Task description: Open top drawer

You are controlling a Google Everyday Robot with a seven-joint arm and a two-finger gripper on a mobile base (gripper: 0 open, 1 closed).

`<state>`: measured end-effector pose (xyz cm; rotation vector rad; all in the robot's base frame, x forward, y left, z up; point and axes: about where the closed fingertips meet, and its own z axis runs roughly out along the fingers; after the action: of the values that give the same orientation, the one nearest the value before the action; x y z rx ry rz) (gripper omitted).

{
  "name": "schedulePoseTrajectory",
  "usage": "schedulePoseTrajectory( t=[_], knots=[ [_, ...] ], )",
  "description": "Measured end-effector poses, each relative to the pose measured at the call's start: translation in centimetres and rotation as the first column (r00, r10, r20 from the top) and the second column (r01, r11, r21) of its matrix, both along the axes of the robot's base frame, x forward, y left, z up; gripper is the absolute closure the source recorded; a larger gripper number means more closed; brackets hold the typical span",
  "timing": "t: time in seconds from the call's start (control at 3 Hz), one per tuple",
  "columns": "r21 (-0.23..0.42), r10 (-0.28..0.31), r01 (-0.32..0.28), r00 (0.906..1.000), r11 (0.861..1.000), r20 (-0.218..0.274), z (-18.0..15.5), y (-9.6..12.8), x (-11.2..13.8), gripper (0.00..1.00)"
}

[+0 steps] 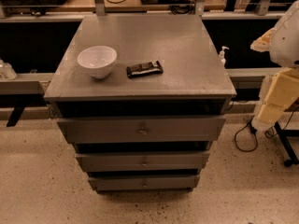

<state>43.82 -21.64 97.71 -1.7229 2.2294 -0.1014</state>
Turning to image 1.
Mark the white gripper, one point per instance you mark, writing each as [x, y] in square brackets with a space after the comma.
[286, 42]

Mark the grey top drawer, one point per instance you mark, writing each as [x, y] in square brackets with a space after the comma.
[141, 129]

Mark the grey drawer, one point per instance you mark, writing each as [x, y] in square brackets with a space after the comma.
[141, 129]
[144, 182]
[142, 161]

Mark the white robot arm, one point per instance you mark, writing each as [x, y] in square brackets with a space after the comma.
[285, 45]

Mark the grey middle drawer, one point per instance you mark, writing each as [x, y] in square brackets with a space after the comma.
[142, 161]

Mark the grey drawer cabinet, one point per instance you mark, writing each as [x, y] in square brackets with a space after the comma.
[194, 81]

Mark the grey bottom drawer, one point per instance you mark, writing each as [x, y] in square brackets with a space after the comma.
[144, 182]

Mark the white pump dispenser bottle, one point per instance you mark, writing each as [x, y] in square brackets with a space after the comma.
[222, 54]

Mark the black wheeled stand leg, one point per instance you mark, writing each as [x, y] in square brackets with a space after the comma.
[283, 136]

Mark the black snack bar wrapper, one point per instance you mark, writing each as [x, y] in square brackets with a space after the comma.
[144, 69]

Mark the white ceramic bowl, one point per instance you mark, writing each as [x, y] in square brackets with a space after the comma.
[97, 61]

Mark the clear bottle at left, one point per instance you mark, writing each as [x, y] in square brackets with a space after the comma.
[6, 71]

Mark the black bracket at left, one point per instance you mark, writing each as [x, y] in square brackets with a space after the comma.
[15, 116]

